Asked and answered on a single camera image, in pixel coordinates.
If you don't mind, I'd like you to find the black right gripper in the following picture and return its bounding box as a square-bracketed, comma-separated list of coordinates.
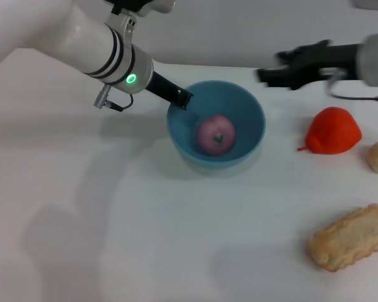
[256, 40, 360, 91]

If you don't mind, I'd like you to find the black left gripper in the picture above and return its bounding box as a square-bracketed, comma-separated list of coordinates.
[145, 71, 195, 111]

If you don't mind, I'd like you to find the pink toy peach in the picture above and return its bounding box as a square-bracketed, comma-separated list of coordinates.
[197, 115, 237, 155]

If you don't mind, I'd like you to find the blue bowl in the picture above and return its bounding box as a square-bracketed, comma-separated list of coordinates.
[166, 79, 266, 170]

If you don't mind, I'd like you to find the red pepper toy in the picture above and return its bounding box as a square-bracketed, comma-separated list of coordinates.
[297, 106, 363, 155]

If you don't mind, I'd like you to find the toasted bread slice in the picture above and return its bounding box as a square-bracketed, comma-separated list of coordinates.
[308, 203, 378, 273]

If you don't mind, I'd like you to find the left arm cable with connector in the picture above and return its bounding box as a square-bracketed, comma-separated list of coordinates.
[93, 89, 135, 113]

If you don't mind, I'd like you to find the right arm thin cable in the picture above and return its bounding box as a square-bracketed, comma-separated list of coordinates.
[327, 70, 378, 104]

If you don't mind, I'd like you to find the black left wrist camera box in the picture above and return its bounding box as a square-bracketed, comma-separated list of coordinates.
[105, 0, 176, 17]

